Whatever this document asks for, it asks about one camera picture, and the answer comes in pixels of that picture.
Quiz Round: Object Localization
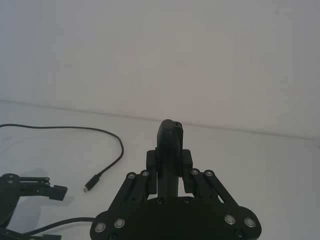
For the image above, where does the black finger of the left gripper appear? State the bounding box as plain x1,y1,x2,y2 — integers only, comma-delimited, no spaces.
0,227,63,240
14,175,69,202

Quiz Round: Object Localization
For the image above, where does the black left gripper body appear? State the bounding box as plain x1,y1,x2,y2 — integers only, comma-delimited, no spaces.
0,172,21,230

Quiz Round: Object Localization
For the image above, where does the thin black cable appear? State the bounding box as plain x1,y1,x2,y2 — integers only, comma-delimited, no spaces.
24,216,97,237

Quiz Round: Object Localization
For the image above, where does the white table cloth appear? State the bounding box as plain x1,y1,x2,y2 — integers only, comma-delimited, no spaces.
0,99,320,240

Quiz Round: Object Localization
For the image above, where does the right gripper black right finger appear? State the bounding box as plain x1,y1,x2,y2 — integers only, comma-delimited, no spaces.
174,121,241,209

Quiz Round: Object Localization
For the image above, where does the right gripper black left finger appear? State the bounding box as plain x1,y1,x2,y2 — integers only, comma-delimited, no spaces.
109,119,180,214

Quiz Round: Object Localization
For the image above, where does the black cable with silver plug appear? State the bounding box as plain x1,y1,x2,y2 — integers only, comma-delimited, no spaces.
0,123,125,194

